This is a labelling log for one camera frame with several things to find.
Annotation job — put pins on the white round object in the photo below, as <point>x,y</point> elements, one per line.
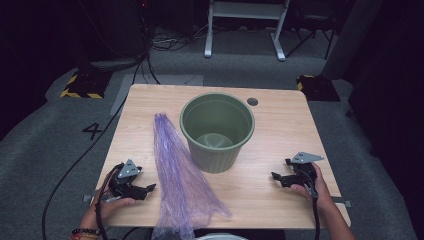
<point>221,237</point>

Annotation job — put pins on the person's right hand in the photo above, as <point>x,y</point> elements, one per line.
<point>323,195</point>

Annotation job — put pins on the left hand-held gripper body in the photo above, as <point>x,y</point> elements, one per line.
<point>125,181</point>

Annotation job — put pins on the white metal desk frame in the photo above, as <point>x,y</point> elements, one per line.
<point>245,10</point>

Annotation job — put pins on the black folding stand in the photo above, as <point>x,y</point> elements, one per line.
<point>313,30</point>

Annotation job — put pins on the grey pillar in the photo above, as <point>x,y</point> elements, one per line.
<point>350,36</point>

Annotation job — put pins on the purple plastic bag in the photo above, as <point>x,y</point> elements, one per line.
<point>181,186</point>

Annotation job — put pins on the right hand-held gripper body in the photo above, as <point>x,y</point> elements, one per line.
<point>305,171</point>

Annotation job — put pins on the person's left hand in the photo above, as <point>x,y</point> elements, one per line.
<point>100,213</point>

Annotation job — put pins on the yellow black striped base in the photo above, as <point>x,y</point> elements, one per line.
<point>318,88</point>
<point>85,86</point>

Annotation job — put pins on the green plastic bin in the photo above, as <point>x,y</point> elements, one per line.
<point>216,146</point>

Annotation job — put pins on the grey metal table bracket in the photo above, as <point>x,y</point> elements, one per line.
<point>343,202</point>
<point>87,198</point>

